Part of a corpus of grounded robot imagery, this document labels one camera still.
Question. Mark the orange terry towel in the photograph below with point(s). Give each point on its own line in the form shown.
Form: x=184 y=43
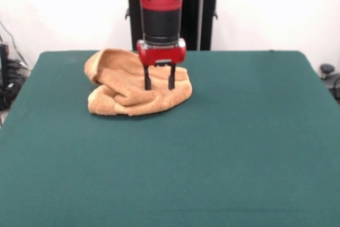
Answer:
x=119 y=86

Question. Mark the dark green table cloth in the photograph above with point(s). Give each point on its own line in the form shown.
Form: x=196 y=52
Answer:
x=106 y=171

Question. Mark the black electronics box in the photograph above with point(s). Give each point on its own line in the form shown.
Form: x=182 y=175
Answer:
x=4 y=78

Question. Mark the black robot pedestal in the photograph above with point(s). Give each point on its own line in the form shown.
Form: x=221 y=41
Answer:
x=194 y=25

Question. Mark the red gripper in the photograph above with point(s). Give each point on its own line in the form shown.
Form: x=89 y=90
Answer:
x=162 y=55

